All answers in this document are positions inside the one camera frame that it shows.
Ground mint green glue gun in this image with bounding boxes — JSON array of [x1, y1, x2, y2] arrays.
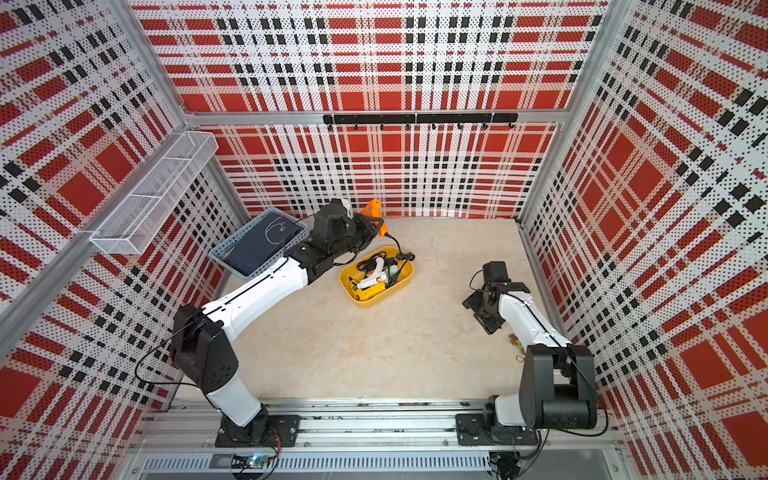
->
[[387, 265, 401, 288]]

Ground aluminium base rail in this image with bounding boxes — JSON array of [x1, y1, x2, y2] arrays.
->
[[119, 399, 633, 479]]

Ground brown green toy keychain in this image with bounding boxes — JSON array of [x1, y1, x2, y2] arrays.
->
[[508, 334, 526, 363]]

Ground green circuit board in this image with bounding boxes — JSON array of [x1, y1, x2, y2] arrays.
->
[[231, 454, 272, 470]]

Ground white glue gun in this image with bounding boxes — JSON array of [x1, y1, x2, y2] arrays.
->
[[353, 256, 388, 290]]

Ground orange glue gun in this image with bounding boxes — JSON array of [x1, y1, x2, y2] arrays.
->
[[361, 198, 389, 237]]

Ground black hook rail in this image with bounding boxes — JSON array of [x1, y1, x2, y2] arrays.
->
[[323, 112, 519, 128]]

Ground yellow glue gun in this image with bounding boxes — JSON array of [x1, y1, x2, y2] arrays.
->
[[353, 282, 387, 302]]

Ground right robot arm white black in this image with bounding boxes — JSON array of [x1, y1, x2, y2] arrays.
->
[[462, 261, 598, 435]]

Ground white wire mesh shelf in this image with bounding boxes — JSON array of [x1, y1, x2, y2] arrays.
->
[[90, 131, 217, 255]]

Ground yellow plastic storage box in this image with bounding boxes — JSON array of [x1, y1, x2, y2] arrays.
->
[[339, 246, 415, 308]]

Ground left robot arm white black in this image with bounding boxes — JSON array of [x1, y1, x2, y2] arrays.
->
[[169, 199, 385, 447]]

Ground light blue perforated basket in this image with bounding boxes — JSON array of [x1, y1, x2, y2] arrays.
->
[[208, 207, 309, 280]]

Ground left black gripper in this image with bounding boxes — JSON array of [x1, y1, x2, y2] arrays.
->
[[330, 212, 383, 259]]

